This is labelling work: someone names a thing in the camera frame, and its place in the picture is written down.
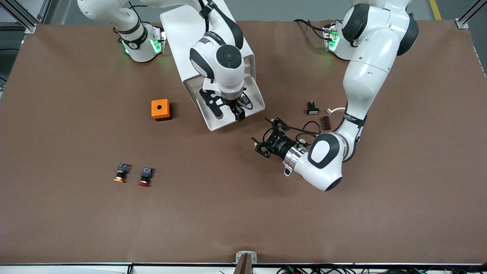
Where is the beige lowest cabinet drawer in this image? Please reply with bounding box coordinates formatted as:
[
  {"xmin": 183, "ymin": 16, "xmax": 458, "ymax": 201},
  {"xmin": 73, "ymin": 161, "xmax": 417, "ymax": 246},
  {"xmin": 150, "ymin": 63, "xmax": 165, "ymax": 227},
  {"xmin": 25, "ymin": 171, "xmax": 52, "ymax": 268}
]
[{"xmin": 199, "ymin": 87, "xmax": 266, "ymax": 132}]

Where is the white drawer cabinet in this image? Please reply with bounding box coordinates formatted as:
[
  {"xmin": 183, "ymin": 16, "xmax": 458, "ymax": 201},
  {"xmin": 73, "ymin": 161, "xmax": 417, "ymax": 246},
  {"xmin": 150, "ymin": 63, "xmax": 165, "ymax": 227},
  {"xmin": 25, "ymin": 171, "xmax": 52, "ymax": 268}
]
[{"xmin": 159, "ymin": 0, "xmax": 256, "ymax": 115}]

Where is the red mushroom push button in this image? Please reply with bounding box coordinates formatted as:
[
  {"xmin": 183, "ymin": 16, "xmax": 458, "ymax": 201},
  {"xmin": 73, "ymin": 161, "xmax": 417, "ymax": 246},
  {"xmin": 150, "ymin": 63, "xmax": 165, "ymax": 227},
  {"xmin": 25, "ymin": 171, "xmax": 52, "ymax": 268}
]
[{"xmin": 138, "ymin": 166, "xmax": 154, "ymax": 187}]

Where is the yellow mushroom push button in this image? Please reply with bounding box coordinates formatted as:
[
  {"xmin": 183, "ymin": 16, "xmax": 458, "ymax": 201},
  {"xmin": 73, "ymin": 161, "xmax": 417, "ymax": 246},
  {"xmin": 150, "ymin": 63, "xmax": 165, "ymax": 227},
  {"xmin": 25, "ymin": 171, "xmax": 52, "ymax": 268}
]
[{"xmin": 113, "ymin": 163, "xmax": 131, "ymax": 183}]

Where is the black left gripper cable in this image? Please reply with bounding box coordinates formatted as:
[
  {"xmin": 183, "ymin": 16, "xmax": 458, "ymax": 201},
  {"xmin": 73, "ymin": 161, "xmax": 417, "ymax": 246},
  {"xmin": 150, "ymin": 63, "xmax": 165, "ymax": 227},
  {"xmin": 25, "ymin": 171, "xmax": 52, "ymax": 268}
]
[{"xmin": 295, "ymin": 121, "xmax": 325, "ymax": 146}]

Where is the orange button enclosure box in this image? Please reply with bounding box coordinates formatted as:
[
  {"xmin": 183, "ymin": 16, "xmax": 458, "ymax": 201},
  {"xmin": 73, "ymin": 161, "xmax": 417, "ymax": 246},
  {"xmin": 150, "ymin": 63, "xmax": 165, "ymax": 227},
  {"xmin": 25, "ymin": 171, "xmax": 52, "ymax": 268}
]
[{"xmin": 151, "ymin": 99, "xmax": 172, "ymax": 122}]

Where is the black arm base cable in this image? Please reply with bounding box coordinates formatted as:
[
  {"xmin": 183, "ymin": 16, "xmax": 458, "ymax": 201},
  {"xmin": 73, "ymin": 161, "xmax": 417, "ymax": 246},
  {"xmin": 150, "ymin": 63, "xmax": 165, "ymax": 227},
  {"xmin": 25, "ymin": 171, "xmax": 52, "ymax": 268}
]
[{"xmin": 293, "ymin": 18, "xmax": 328, "ymax": 40}]

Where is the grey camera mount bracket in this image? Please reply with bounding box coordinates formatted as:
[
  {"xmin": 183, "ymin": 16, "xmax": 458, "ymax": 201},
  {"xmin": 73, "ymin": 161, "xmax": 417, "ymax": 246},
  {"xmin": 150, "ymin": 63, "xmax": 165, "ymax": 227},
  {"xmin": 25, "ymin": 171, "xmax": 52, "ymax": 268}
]
[{"xmin": 233, "ymin": 251, "xmax": 258, "ymax": 274}]

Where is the black cable bundle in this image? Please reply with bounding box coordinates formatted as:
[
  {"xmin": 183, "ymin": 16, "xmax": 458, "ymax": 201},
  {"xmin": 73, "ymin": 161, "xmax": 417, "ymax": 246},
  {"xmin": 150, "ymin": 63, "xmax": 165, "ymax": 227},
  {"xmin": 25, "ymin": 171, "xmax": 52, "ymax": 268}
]
[{"xmin": 276, "ymin": 264, "xmax": 487, "ymax": 274}]

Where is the aluminium frame profile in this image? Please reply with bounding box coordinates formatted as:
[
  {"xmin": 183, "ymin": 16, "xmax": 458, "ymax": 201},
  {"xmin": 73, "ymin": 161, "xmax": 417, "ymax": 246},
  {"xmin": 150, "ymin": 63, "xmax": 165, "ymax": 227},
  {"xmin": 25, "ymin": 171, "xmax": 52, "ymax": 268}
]
[
  {"xmin": 0, "ymin": 0, "xmax": 52, "ymax": 34},
  {"xmin": 455, "ymin": 0, "xmax": 487, "ymax": 29}
]

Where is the white table edge rail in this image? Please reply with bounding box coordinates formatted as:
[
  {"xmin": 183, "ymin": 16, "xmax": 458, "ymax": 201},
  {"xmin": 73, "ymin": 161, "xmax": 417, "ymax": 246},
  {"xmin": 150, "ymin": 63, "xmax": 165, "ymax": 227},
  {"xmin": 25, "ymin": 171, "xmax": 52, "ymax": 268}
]
[{"xmin": 0, "ymin": 262, "xmax": 487, "ymax": 274}]

